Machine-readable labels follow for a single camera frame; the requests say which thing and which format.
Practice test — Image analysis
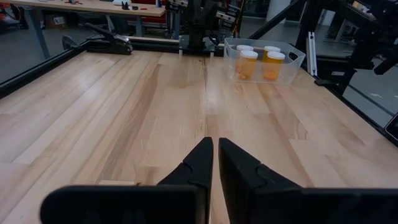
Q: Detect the black phone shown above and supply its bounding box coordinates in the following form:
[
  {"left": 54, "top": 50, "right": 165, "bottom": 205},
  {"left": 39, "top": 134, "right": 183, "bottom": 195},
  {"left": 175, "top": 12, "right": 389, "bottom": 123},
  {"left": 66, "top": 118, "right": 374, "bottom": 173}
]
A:
[{"left": 384, "top": 113, "right": 398, "bottom": 142}]

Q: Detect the black equipment stand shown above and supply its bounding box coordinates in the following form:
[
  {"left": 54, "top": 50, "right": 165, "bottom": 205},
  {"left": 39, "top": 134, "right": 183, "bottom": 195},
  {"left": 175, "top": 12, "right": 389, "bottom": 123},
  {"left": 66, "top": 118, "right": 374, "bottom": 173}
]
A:
[{"left": 295, "top": 0, "right": 398, "bottom": 96}]

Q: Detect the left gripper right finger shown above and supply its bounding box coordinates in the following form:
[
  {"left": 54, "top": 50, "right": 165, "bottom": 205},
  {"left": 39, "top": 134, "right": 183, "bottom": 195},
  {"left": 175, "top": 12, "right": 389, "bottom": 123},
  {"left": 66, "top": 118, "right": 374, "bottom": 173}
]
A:
[{"left": 218, "top": 138, "right": 398, "bottom": 224}]

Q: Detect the white metal bracket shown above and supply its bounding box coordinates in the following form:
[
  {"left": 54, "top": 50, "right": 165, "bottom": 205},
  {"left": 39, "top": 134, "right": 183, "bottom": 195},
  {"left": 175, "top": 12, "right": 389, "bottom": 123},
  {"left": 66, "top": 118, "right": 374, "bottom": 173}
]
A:
[{"left": 305, "top": 30, "right": 318, "bottom": 77}]

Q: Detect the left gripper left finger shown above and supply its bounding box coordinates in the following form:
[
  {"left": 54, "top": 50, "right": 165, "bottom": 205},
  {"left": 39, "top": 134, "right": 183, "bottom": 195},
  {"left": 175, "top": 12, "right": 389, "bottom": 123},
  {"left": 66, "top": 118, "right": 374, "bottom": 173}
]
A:
[{"left": 40, "top": 136, "right": 214, "bottom": 224}]

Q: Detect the clear plastic bin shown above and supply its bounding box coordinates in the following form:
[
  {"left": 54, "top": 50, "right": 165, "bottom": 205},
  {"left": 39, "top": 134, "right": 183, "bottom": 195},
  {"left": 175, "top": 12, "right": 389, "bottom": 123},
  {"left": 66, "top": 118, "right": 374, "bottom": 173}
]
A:
[{"left": 223, "top": 37, "right": 307, "bottom": 86}]

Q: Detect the wooden workbench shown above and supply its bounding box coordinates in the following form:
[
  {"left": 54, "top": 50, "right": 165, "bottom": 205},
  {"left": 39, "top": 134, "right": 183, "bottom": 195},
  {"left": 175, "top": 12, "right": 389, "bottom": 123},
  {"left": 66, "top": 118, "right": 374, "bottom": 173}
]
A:
[{"left": 0, "top": 0, "right": 167, "bottom": 60}]

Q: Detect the amber pill bottle white cap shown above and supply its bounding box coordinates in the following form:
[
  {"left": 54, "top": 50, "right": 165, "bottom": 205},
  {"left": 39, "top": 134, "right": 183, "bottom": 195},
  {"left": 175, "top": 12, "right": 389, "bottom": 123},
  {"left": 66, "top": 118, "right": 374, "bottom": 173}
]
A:
[
  {"left": 262, "top": 45, "right": 282, "bottom": 63},
  {"left": 235, "top": 44, "right": 254, "bottom": 74},
  {"left": 262, "top": 51, "right": 286, "bottom": 82},
  {"left": 238, "top": 50, "right": 259, "bottom": 81}
]

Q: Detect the black stapler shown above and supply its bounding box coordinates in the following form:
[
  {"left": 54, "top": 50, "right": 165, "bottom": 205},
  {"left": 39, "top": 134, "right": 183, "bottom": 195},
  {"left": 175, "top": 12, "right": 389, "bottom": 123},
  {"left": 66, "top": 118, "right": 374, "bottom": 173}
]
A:
[{"left": 85, "top": 22, "right": 134, "bottom": 56}]

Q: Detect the black aluminium table frame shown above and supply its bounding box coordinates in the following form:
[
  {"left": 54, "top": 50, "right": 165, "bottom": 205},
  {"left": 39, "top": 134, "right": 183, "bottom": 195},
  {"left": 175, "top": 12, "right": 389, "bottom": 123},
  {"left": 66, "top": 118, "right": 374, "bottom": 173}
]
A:
[{"left": 0, "top": 0, "right": 398, "bottom": 147}]

